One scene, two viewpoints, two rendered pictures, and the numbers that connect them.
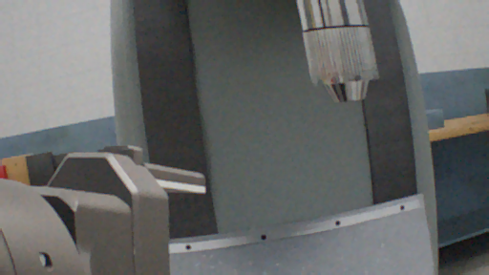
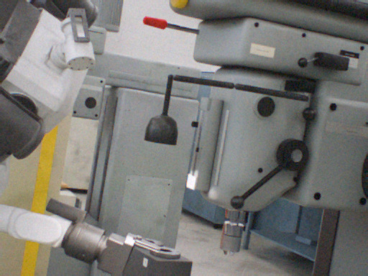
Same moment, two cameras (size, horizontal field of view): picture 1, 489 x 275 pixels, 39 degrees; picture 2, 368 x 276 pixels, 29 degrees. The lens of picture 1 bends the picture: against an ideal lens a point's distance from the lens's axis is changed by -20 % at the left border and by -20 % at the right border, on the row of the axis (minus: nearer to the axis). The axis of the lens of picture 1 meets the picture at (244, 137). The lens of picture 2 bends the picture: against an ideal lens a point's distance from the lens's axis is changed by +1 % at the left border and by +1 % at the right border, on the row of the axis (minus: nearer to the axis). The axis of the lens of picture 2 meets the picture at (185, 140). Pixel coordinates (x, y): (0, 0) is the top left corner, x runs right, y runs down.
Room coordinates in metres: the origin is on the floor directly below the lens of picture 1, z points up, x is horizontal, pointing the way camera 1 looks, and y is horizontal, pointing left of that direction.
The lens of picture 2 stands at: (-0.23, -1.53, 1.53)
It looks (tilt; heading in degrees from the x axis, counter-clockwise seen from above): 3 degrees down; 68
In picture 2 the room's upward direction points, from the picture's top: 9 degrees clockwise
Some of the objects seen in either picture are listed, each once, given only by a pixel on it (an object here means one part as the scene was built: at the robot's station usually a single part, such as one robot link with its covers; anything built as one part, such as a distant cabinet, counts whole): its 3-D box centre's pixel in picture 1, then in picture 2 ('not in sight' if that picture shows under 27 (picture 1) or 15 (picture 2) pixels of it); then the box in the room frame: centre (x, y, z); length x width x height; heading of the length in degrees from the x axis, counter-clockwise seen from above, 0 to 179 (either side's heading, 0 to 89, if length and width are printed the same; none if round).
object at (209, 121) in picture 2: not in sight; (205, 144); (0.41, -0.08, 1.45); 0.04 x 0.04 x 0.21; 4
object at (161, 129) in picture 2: not in sight; (162, 128); (0.30, -0.10, 1.47); 0.07 x 0.07 x 0.06
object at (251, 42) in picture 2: not in sight; (279, 52); (0.57, -0.07, 1.68); 0.34 x 0.24 x 0.10; 4
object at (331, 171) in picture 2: not in sight; (316, 149); (0.72, -0.06, 1.47); 0.24 x 0.19 x 0.26; 94
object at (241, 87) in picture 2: not in sight; (272, 93); (0.47, -0.24, 1.58); 0.17 x 0.01 x 0.01; 179
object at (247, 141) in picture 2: not in sight; (249, 139); (0.53, -0.07, 1.47); 0.21 x 0.19 x 0.32; 94
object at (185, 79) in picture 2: not in sight; (205, 82); (0.35, -0.17, 1.58); 0.17 x 0.01 x 0.01; 124
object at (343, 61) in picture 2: not in sight; (320, 62); (0.60, -0.20, 1.66); 0.12 x 0.04 x 0.04; 4
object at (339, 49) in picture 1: (339, 43); (231, 238); (0.52, -0.07, 1.23); 0.05 x 0.05 x 0.05
